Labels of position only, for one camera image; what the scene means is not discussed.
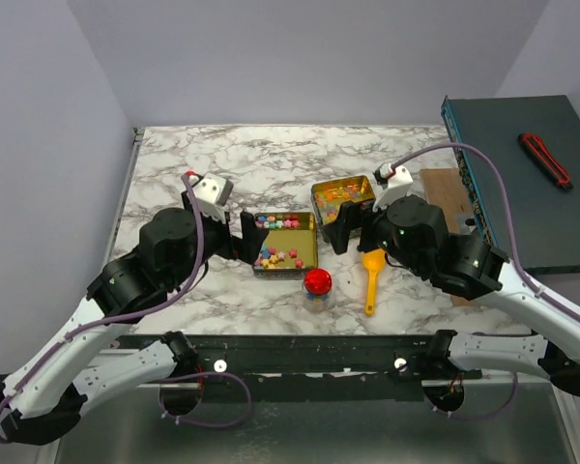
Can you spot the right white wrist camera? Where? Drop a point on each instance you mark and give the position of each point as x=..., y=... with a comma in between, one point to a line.
x=395, y=182

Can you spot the small metal bracket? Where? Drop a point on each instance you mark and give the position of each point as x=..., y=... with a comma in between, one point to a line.
x=467, y=224

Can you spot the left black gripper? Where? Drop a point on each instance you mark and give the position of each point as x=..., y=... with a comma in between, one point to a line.
x=251, y=242

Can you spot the yellow plastic scoop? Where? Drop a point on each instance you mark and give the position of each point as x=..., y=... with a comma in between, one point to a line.
x=373, y=262

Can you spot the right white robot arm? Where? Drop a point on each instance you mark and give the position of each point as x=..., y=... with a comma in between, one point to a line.
x=474, y=270

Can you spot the red black utility knife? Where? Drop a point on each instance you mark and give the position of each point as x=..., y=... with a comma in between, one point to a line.
x=536, y=150

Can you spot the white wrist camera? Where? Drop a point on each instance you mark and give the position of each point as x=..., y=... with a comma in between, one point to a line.
x=395, y=182
x=212, y=193

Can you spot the tin of paper stars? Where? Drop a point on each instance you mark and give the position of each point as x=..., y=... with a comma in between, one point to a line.
x=290, y=248

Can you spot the dark grey metal box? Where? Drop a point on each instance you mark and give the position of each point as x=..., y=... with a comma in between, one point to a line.
x=517, y=208

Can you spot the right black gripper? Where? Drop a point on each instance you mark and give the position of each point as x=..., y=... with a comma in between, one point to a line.
x=362, y=226

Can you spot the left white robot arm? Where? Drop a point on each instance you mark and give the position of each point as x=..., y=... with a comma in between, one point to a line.
x=46, y=398

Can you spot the black mounting rail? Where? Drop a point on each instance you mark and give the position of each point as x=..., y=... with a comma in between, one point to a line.
x=316, y=368

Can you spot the red jar lid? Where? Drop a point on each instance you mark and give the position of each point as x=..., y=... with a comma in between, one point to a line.
x=318, y=282

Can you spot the wooden board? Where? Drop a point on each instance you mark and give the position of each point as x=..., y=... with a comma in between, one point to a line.
x=443, y=187

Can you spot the tin of gummy candies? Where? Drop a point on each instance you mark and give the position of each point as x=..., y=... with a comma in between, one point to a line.
x=327, y=197

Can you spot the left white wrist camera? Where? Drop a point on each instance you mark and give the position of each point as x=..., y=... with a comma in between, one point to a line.
x=212, y=193

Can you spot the clear glass jar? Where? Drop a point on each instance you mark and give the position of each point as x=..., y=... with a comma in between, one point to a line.
x=317, y=303

